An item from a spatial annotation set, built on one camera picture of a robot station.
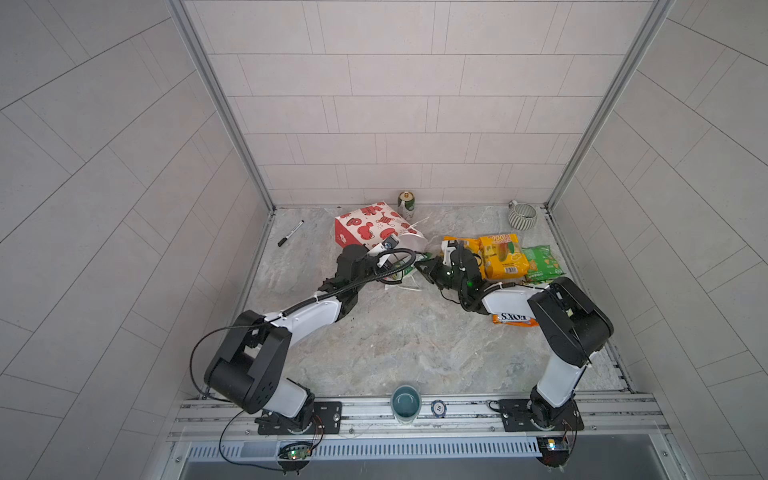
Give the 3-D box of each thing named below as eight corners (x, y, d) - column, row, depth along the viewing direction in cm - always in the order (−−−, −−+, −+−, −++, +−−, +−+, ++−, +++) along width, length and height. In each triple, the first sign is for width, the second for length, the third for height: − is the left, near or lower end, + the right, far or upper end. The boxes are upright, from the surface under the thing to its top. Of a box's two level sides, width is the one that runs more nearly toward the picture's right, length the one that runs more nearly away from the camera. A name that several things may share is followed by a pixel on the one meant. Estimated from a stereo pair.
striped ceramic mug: (508, 231, 111) (513, 220, 106) (506, 210, 118) (511, 199, 113) (533, 234, 110) (539, 223, 105) (529, 213, 117) (535, 202, 112)
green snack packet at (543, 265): (527, 283, 98) (532, 276, 95) (517, 251, 106) (521, 244, 103) (560, 283, 98) (565, 277, 95) (547, 251, 106) (552, 244, 103)
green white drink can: (397, 220, 114) (397, 203, 106) (397, 209, 118) (397, 191, 110) (413, 220, 114) (414, 203, 106) (413, 209, 118) (414, 191, 110)
